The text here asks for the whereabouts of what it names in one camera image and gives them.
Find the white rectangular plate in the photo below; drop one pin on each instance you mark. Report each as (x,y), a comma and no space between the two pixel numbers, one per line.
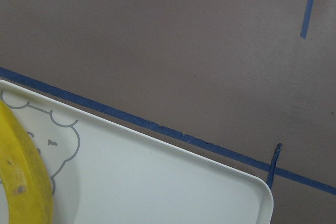
(103,172)

